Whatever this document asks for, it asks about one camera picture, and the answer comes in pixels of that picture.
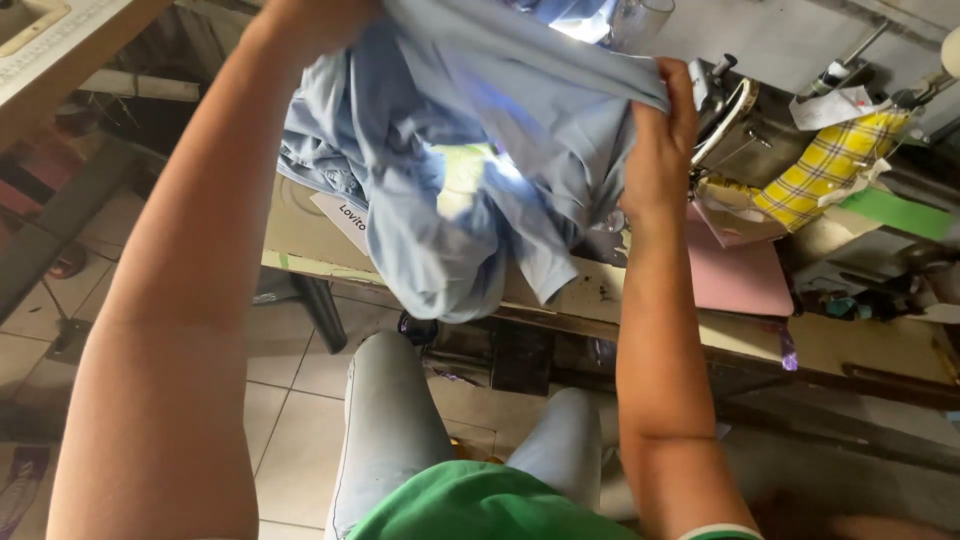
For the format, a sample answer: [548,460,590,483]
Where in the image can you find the person's grey trousers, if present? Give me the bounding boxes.
[324,330,605,540]

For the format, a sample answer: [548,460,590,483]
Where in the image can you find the light blue fabric garment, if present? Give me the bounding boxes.
[276,0,672,325]

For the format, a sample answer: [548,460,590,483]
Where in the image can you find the purple fabric scrap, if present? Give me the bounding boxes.
[777,324,799,373]

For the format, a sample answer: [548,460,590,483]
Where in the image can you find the person's green shirt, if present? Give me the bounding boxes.
[345,459,765,540]

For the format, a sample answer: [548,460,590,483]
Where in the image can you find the white paper scrap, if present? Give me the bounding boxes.
[787,84,890,133]

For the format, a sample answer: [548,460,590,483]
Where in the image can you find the wooden sewing table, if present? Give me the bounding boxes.
[259,168,960,412]

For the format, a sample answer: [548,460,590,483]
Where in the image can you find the pink sheet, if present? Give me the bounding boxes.
[684,201,796,319]

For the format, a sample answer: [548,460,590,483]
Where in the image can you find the person's right hand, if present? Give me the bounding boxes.
[618,57,700,235]

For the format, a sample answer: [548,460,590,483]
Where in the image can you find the person's left hand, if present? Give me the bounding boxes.
[258,0,385,57]

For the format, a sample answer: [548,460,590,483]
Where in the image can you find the grey sewing machine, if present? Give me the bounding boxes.
[660,0,960,189]

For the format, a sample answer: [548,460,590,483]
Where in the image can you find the yellow plaid cloth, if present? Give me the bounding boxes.
[751,109,912,234]

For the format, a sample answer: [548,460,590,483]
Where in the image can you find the green sheet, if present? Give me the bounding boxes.
[837,187,958,243]

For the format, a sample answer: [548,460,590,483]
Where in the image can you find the white side table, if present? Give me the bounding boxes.
[0,0,175,151]

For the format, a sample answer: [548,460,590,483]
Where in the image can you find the white paper label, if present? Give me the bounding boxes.
[309,192,372,258]

